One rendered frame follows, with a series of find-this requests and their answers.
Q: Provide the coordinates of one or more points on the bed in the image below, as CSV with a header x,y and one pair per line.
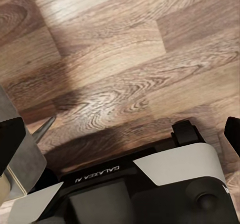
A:
x,y
28,163

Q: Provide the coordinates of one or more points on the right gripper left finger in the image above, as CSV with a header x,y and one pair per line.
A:
x,y
12,133

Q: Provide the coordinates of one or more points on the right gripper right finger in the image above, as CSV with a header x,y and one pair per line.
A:
x,y
232,133

